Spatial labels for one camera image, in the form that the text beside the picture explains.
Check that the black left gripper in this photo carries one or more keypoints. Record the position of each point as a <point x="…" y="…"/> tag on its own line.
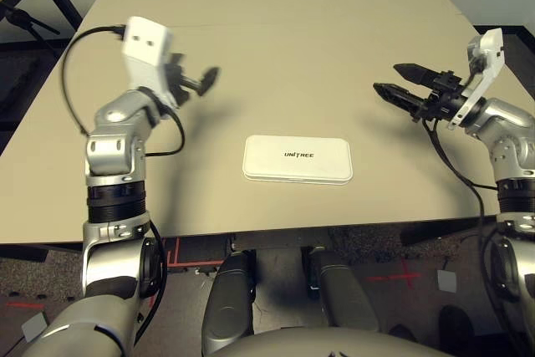
<point x="180" y="81"/>

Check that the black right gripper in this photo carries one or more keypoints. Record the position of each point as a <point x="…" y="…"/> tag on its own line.
<point x="445" y="100"/>

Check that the white plastic pencil case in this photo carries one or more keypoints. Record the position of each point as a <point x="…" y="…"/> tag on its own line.
<point x="292" y="164"/>

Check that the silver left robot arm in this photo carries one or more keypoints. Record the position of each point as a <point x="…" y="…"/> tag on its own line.
<point x="113" y="152"/>

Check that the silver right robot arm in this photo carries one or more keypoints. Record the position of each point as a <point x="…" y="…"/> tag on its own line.
<point x="501" y="114"/>

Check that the black table underframe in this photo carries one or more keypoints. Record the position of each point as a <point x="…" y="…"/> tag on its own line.
<point x="439" y="233"/>

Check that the white floor square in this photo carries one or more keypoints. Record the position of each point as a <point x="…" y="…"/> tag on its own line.
<point x="446" y="281"/>
<point x="33" y="327"/>

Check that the black tripod stand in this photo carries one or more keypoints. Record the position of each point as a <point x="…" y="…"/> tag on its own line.
<point x="21" y="18"/>

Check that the grey robot left leg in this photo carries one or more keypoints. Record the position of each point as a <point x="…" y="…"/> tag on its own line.
<point x="229" y="298"/>

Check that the black robot foot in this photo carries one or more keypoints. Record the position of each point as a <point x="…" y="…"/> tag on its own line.
<point x="456" y="327"/>

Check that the grey robot torso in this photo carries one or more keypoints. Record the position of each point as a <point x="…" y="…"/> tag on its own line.
<point x="313" y="346"/>

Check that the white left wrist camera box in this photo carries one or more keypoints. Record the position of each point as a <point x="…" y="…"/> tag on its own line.
<point x="146" y="41"/>

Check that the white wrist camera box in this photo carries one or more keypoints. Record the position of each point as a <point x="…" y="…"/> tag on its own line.
<point x="146" y="41"/>
<point x="489" y="60"/>

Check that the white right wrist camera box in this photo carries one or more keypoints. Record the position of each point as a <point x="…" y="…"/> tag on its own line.
<point x="489" y="60"/>

